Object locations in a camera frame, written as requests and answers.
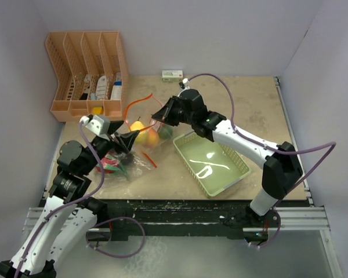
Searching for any clear zip top bag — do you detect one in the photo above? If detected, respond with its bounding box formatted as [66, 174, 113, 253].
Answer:
[92, 94, 172, 188]

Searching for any pink dragon fruit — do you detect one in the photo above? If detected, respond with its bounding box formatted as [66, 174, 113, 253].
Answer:
[101, 153, 129, 180]

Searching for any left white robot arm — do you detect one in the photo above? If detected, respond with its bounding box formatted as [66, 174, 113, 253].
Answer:
[0, 115, 139, 277]

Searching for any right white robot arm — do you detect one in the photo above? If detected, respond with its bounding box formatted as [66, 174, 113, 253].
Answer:
[151, 89, 303, 226]

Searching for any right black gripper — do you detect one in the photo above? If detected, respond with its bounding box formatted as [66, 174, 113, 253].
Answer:
[152, 96, 195, 127]

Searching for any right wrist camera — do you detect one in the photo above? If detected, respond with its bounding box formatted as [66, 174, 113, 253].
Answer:
[179, 78, 190, 90]

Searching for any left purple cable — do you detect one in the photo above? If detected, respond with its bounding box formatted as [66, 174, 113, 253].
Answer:
[13, 117, 146, 278]

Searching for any yellow lemon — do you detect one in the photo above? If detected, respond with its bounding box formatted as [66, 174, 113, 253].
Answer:
[135, 130, 148, 144]

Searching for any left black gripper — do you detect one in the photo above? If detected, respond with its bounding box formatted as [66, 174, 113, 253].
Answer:
[80, 119, 139, 174]

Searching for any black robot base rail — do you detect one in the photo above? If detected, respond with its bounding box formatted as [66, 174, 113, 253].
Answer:
[40, 197, 282, 241]

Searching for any peach fruit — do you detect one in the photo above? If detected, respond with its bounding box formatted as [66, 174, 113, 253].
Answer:
[146, 129, 160, 148]

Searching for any yellow potato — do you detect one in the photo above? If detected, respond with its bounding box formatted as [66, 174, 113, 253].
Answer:
[129, 118, 146, 133]

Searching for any small green white box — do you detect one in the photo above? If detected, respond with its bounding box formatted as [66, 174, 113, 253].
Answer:
[161, 69, 183, 82]

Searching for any yellow block in organizer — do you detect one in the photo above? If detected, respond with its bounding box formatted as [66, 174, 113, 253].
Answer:
[92, 107, 103, 115]

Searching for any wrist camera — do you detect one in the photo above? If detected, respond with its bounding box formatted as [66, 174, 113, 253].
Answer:
[179, 78, 190, 90]
[79, 115, 110, 136]

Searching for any green avocado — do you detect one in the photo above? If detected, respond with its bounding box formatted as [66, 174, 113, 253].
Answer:
[158, 125, 173, 140]

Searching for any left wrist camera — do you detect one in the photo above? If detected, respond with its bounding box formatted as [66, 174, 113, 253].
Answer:
[79, 115, 110, 136]

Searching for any light green plastic basket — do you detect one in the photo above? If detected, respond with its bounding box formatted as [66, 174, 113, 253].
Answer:
[173, 131, 251, 197]

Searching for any orange plastic file organizer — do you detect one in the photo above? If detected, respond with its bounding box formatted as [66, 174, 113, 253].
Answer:
[45, 31, 129, 122]

